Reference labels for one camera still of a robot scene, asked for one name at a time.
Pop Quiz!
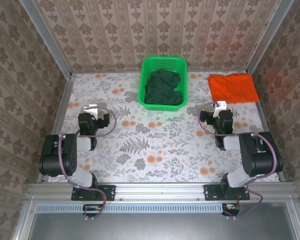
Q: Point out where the dark green t-shirt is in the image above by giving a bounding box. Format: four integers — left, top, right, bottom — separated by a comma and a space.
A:
143, 69, 185, 105

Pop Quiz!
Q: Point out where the green plastic basket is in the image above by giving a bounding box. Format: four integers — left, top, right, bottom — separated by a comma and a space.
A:
137, 55, 189, 113

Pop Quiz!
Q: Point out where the orange t-shirt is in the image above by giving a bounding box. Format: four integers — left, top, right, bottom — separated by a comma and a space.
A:
206, 72, 260, 105

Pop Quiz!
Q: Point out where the floral table cover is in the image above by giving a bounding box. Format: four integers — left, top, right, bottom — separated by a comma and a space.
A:
48, 72, 282, 183

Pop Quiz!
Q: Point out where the small black connector board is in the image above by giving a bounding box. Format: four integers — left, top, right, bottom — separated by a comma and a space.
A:
221, 202, 241, 217
82, 203, 103, 218

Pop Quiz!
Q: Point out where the grey metal panel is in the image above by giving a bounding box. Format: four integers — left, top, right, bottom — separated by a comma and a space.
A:
14, 202, 300, 240

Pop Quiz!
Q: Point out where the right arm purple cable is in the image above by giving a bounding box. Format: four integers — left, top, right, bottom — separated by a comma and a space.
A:
198, 101, 278, 221

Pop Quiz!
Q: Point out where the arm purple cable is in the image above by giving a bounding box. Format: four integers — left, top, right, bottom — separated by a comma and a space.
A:
58, 106, 118, 222
198, 101, 278, 221

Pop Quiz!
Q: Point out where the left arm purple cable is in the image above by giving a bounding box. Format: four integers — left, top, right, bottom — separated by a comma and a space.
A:
58, 106, 118, 222

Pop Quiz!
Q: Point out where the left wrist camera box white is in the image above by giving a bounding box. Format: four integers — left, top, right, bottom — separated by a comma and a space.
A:
83, 104, 100, 120

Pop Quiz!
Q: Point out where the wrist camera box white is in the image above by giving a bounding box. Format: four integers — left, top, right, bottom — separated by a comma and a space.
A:
83, 104, 100, 120
213, 100, 228, 111

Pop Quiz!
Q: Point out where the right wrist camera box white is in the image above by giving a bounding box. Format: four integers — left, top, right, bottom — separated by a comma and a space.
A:
213, 100, 228, 111

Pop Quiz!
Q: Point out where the aluminium side rail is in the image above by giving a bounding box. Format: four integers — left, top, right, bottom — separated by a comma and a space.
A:
249, 71, 286, 182
37, 73, 76, 183

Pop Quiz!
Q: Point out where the thin aluminium wall rail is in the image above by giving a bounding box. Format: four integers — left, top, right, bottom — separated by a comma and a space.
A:
69, 68, 251, 75

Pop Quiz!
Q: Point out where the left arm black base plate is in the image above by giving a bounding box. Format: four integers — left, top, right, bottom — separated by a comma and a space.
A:
71, 184, 116, 202

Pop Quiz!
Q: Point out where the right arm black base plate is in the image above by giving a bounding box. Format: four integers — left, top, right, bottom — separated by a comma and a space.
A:
203, 184, 251, 202

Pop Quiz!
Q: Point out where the long aluminium base rail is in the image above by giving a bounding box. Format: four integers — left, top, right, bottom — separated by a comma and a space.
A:
27, 182, 296, 202

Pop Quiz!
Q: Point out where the aluminium frame post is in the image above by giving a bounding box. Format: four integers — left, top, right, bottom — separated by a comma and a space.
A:
246, 0, 295, 73
18, 0, 73, 77

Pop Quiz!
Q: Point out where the light blue slotted cable duct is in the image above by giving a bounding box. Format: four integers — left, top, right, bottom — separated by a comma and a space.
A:
36, 202, 227, 214

